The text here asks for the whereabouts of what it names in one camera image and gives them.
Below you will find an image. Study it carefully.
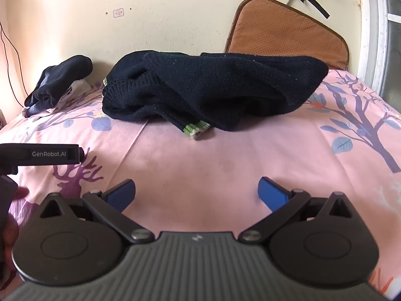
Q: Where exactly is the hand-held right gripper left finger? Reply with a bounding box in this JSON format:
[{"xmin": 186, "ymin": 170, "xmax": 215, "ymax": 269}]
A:
[{"xmin": 38, "ymin": 179, "xmax": 155, "ymax": 244}]

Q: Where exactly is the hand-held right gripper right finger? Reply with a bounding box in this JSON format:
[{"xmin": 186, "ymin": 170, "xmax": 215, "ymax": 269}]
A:
[{"xmin": 239, "ymin": 177, "xmax": 358, "ymax": 244}]

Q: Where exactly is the black knit sweater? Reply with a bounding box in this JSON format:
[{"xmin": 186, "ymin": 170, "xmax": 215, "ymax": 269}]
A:
[{"xmin": 102, "ymin": 50, "xmax": 329, "ymax": 140}]

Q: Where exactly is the pile of dark clothes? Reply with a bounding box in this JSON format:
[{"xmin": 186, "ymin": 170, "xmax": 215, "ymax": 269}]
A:
[{"xmin": 24, "ymin": 55, "xmax": 94, "ymax": 118}]

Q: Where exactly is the person's left hand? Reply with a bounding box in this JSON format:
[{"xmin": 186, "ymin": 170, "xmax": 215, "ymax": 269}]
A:
[{"xmin": 0, "ymin": 187, "xmax": 31, "ymax": 273}]

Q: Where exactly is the white cloth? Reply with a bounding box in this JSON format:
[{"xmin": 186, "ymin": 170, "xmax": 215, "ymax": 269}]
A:
[{"xmin": 47, "ymin": 80, "xmax": 95, "ymax": 113}]

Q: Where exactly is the pink floral bed sheet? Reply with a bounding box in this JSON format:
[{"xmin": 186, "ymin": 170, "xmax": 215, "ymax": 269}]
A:
[{"xmin": 0, "ymin": 68, "xmax": 401, "ymax": 301}]

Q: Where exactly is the white framed door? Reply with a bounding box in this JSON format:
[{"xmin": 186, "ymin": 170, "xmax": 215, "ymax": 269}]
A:
[{"xmin": 356, "ymin": 0, "xmax": 401, "ymax": 107}]

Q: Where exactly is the dark wall cable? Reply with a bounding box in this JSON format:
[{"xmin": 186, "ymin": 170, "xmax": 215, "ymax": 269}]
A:
[{"xmin": 0, "ymin": 22, "xmax": 26, "ymax": 109}]

